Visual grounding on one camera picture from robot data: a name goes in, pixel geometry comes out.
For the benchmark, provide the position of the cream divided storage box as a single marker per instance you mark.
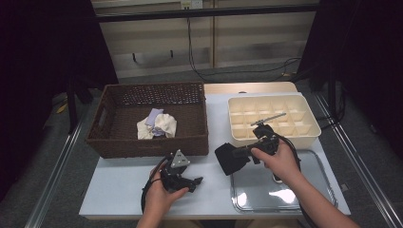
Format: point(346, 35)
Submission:
point(297, 139)

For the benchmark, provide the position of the person's left hand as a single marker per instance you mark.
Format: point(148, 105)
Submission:
point(161, 199)

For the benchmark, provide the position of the black curtain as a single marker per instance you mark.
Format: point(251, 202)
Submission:
point(374, 63)

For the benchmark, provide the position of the metal floor rail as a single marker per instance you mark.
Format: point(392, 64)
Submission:
point(53, 177)
point(358, 164)

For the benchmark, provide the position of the person's right hand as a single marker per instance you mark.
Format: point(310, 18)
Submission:
point(283, 166)

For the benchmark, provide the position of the person's beige trousers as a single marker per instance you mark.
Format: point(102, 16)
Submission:
point(269, 224)

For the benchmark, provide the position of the small grey block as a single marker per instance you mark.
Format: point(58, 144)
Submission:
point(344, 187)

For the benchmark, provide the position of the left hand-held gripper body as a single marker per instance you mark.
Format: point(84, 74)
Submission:
point(174, 180)

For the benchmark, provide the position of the small yellow object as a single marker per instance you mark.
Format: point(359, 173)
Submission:
point(61, 108)

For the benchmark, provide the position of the black wall bracket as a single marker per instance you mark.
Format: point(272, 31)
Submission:
point(171, 53)
point(134, 57)

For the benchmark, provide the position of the black metal stand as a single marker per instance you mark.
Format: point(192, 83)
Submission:
point(72, 107)

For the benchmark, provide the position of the black sock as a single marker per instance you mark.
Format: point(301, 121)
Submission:
point(229, 163)
point(223, 153)

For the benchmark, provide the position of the cream sock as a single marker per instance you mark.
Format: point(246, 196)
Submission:
point(166, 123)
point(144, 131)

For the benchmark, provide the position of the clear plastic lid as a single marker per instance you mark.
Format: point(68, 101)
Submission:
point(253, 190)

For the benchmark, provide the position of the black horizontal bar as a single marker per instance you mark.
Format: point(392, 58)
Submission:
point(206, 13)

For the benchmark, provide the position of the brown wicker basket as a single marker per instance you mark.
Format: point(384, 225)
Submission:
point(190, 145)

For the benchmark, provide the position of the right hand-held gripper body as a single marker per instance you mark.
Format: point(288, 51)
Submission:
point(269, 142)

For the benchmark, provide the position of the white wall socket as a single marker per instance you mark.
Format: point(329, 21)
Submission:
point(191, 3)

